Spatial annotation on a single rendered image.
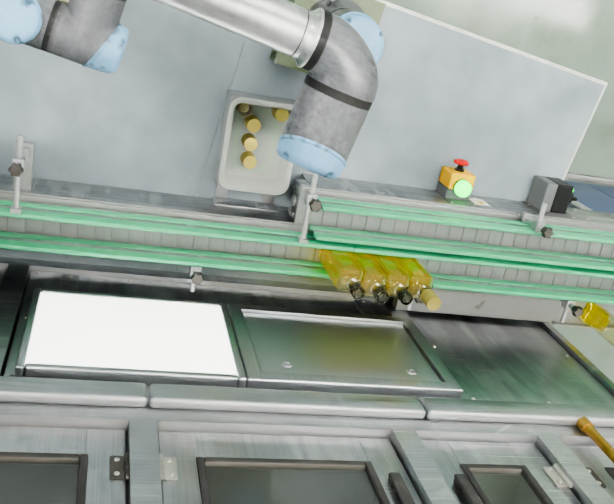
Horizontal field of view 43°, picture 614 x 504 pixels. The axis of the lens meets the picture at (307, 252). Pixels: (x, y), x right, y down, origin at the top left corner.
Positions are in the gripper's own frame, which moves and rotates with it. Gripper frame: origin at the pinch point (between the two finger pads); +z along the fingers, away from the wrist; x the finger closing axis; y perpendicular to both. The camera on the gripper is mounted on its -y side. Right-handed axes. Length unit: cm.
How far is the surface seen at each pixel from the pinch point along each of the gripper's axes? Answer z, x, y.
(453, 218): 18, 23, -101
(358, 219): 23, 31, -79
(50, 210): 19, 46, -8
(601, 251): 24, 22, -150
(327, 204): 17, 27, -68
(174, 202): 28, 40, -35
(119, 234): 23, 49, -24
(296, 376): -19, 54, -62
